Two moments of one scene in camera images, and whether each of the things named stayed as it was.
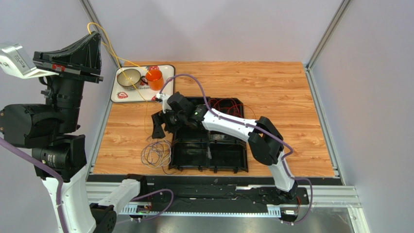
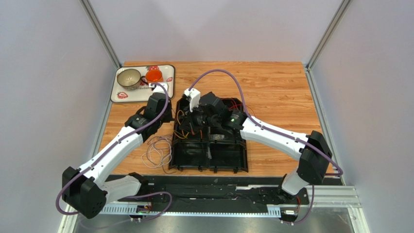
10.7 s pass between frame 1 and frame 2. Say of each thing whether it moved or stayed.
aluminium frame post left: stayed
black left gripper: moved
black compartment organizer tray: stayed
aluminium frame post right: stayed
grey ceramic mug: stayed
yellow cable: moved
